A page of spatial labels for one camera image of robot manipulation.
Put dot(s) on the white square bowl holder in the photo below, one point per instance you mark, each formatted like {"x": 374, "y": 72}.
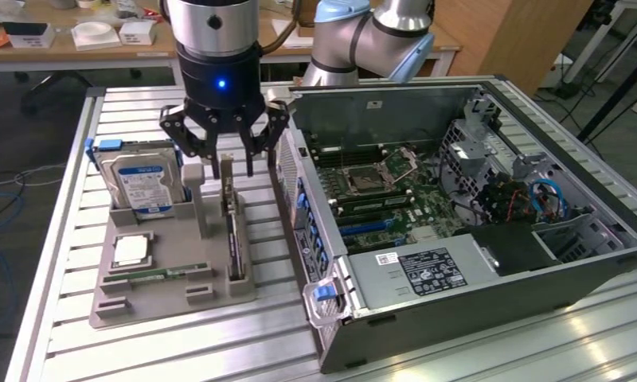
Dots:
{"x": 95, "y": 37}

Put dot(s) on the blue case release latch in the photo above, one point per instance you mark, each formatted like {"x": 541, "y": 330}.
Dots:
{"x": 326, "y": 295}

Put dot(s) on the silver chipset heatsink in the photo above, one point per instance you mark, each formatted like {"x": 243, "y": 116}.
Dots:
{"x": 426, "y": 235}

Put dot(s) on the metal socket cover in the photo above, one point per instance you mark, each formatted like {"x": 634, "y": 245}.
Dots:
{"x": 401, "y": 161}

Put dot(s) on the grey metal disk bay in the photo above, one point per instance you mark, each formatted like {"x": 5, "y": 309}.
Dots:
{"x": 574, "y": 238}

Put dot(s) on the black stand pole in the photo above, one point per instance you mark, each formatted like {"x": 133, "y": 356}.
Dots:
{"x": 617, "y": 97}

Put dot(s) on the black plastic shroud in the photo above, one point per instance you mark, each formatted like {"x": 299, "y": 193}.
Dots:
{"x": 510, "y": 250}

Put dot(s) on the white cardboard box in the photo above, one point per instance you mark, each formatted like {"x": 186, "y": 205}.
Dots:
{"x": 138, "y": 36}

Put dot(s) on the RAM stick with label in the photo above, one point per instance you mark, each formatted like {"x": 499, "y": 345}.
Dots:
{"x": 378, "y": 203}

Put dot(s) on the blue expansion slot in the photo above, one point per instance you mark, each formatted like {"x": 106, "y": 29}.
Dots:
{"x": 367, "y": 228}

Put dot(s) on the CPU socket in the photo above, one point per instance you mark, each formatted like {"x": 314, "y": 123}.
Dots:
{"x": 367, "y": 180}

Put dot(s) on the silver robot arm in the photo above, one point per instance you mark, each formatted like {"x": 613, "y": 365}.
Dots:
{"x": 213, "y": 24}

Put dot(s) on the white floor box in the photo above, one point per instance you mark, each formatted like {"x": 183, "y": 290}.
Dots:
{"x": 555, "y": 73}

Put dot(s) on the orange box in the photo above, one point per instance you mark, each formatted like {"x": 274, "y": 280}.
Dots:
{"x": 1, "y": 41}

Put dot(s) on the hard disk in blue caddy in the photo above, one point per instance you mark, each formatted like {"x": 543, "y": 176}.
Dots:
{"x": 143, "y": 187}

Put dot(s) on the black chair base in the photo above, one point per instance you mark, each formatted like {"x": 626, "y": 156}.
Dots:
{"x": 59, "y": 79}

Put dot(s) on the open black PC case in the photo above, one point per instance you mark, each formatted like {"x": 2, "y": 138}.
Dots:
{"x": 457, "y": 318}

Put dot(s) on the grey power supply unit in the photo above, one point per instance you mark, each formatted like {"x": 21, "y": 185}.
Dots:
{"x": 373, "y": 278}

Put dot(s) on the green motherboard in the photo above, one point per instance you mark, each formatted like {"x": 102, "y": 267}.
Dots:
{"x": 430, "y": 199}

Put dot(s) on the white box black top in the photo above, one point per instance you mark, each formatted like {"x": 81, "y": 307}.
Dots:
{"x": 30, "y": 40}

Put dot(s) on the white paper stack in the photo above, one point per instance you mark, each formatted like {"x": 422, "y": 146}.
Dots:
{"x": 305, "y": 37}

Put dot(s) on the small white paper label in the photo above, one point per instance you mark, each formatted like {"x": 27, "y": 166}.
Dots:
{"x": 151, "y": 53}

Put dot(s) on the perforated metal disk bay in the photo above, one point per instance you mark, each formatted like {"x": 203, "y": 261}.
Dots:
{"x": 473, "y": 159}

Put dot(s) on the grey parts rack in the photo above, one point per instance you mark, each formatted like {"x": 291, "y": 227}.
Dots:
{"x": 181, "y": 246}

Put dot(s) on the green graphics card black fan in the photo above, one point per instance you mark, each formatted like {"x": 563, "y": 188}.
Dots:
{"x": 237, "y": 238}

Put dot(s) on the silver CPU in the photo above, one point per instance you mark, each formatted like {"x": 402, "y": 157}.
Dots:
{"x": 131, "y": 251}

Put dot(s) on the black expansion slot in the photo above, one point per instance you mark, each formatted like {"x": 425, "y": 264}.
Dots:
{"x": 359, "y": 220}

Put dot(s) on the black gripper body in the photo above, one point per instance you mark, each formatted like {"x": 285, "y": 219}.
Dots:
{"x": 221, "y": 71}

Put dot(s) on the green RAM stick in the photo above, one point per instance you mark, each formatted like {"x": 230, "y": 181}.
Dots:
{"x": 154, "y": 274}

